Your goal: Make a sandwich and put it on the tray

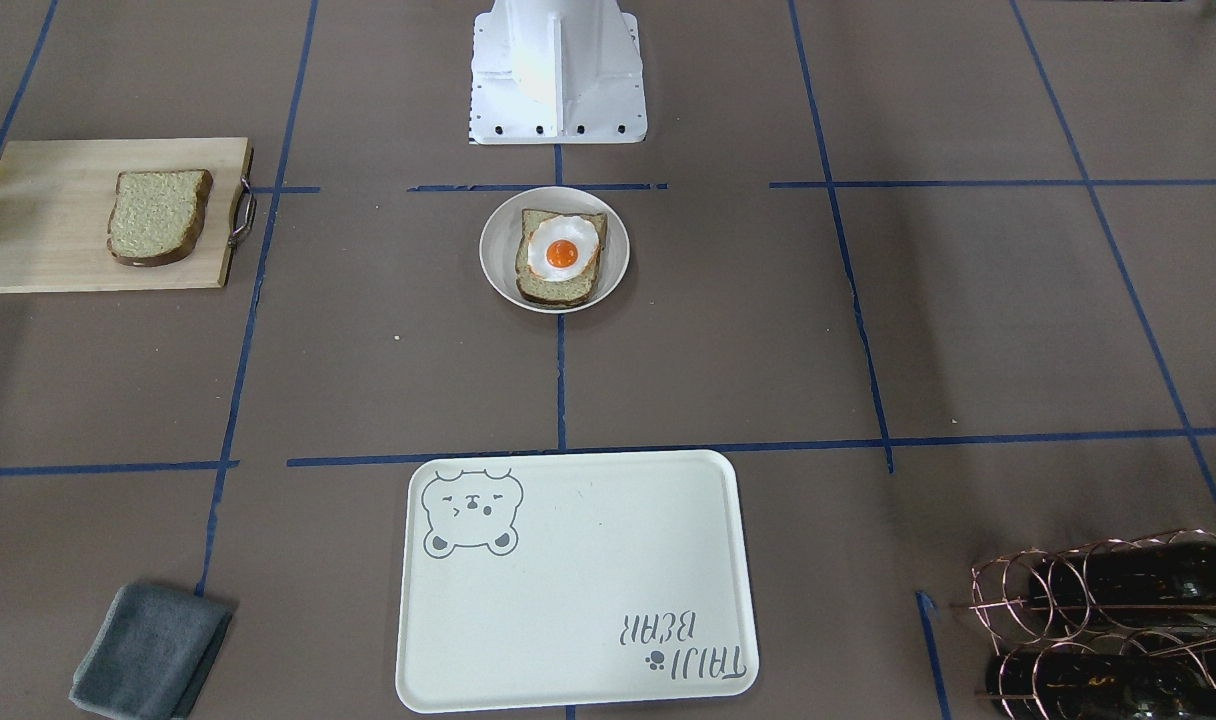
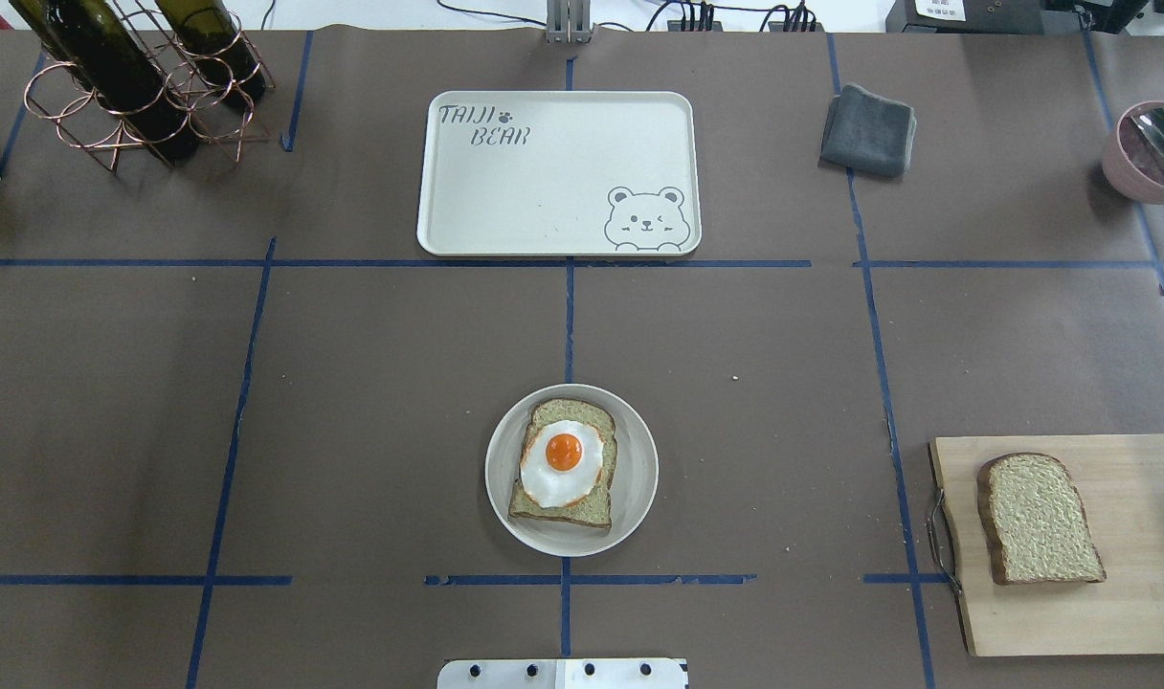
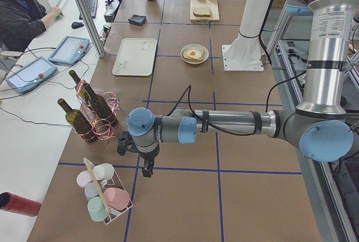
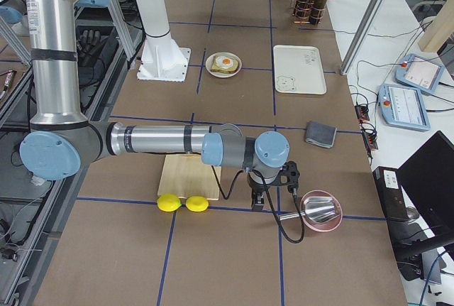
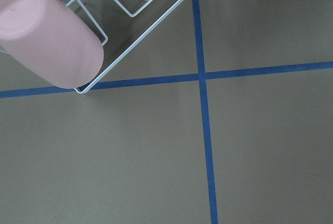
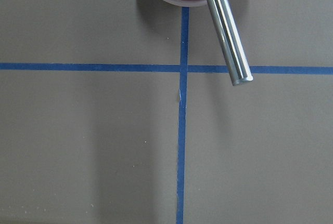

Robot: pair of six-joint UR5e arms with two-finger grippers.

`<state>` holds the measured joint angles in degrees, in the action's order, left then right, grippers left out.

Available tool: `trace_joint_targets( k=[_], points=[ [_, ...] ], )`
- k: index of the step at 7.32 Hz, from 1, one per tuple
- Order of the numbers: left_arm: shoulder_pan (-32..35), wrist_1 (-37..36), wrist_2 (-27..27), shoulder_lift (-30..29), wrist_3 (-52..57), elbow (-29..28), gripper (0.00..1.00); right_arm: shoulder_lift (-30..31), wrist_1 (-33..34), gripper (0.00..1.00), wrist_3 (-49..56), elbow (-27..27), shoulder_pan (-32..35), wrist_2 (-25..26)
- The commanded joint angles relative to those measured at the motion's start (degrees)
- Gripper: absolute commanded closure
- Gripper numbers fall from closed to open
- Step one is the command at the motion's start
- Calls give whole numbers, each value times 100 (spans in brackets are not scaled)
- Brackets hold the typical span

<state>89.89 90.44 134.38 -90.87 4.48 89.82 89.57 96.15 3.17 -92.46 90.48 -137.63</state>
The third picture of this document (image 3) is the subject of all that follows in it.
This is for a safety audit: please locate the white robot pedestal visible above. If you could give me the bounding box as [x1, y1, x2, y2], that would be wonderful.
[222, 0, 271, 71]

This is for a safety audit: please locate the blue teach pendant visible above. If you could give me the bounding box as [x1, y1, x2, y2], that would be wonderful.
[48, 36, 90, 66]
[5, 57, 57, 94]

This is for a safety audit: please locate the green wine bottle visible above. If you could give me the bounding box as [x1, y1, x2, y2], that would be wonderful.
[57, 98, 98, 143]
[68, 70, 89, 102]
[83, 82, 118, 127]

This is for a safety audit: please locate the white round plate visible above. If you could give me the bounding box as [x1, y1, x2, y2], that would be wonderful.
[180, 44, 209, 65]

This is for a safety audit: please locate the folded grey cloth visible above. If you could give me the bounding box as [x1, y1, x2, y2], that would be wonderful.
[128, 14, 146, 26]

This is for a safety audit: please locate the copper wire bottle rack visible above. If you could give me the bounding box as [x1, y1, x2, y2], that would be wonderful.
[76, 80, 119, 142]

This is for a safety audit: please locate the bread slice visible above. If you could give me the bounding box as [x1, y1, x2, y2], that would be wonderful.
[182, 49, 205, 62]
[192, 7, 211, 17]

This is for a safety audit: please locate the black keyboard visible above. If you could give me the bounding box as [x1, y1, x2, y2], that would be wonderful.
[84, 0, 98, 19]

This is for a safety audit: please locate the fried egg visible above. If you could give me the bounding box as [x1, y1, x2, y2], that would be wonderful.
[183, 49, 202, 60]

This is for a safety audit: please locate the wooden cutting board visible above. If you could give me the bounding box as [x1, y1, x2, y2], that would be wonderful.
[190, 0, 220, 21]

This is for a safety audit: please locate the aluminium frame post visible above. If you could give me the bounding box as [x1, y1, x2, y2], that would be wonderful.
[75, 0, 105, 58]

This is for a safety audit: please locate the green wine bottle middle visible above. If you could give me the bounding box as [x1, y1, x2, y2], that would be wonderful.
[83, 82, 118, 127]

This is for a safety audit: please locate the white wire cup rack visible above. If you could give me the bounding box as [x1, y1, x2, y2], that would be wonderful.
[77, 158, 133, 225]

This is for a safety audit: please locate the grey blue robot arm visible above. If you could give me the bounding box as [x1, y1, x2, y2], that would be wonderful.
[117, 0, 358, 177]

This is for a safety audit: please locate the grey cup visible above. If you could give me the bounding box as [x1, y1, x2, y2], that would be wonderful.
[84, 182, 99, 201]

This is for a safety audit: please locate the green wine bottle front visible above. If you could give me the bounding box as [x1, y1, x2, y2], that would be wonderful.
[57, 98, 98, 143]

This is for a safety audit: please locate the light pink cup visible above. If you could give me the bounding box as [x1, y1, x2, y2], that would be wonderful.
[76, 170, 93, 189]

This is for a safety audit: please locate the blue teach pendant near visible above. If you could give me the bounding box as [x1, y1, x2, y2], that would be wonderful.
[5, 57, 57, 94]

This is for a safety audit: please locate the white cup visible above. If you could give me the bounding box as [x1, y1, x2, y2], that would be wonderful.
[93, 163, 114, 180]

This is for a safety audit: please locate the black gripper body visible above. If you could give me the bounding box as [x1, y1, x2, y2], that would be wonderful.
[139, 152, 159, 169]

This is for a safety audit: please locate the green wine bottle back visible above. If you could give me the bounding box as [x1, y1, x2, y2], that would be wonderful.
[68, 70, 89, 102]

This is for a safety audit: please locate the red cylinder bottle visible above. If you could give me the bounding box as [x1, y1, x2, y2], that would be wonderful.
[1, 192, 42, 217]

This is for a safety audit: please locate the mint green cup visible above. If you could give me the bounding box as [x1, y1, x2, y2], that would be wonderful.
[87, 197, 109, 222]

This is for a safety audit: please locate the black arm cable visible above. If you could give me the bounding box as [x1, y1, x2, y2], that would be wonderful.
[167, 78, 306, 136]

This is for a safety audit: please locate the seated person in black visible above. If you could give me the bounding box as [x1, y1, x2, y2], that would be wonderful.
[1, 0, 62, 52]

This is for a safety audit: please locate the black power strip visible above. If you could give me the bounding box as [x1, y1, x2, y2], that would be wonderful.
[104, 0, 120, 23]

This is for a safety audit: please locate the cream bear tray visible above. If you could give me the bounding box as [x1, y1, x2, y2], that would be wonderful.
[112, 38, 157, 76]

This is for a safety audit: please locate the black computer mouse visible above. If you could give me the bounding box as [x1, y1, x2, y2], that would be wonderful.
[71, 21, 84, 29]

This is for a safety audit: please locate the blue teach pendant far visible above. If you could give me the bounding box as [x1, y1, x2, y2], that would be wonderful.
[48, 36, 90, 66]

